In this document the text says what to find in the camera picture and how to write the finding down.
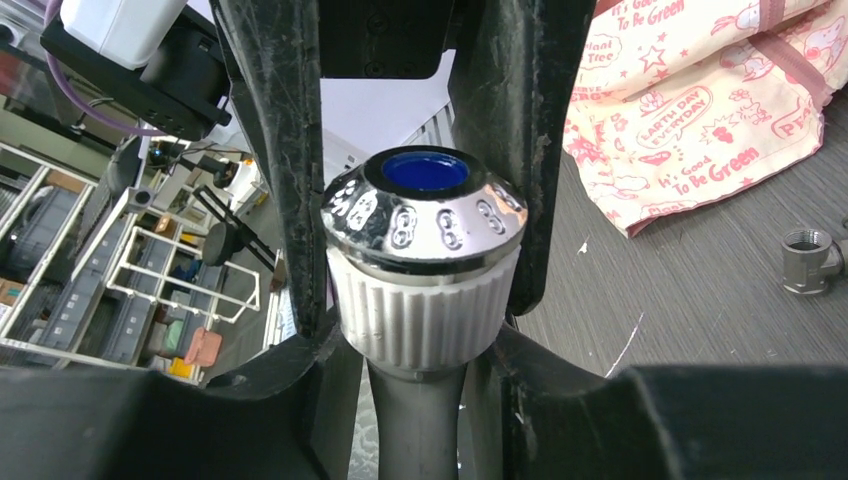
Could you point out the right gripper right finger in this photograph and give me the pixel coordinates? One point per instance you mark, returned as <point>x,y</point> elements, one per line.
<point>529,414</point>

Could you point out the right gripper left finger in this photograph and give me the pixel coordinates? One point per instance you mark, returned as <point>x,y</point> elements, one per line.
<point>288,413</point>

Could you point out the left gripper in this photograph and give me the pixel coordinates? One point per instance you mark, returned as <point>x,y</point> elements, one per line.
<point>273,60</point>

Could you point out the white plastic water faucet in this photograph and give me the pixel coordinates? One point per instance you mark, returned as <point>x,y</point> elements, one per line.
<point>422,247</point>

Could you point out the white storage rack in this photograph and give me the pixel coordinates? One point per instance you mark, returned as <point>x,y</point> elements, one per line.
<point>132,270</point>

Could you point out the pink printed cloth bag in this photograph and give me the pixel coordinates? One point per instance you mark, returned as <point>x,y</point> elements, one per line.
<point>683,103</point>

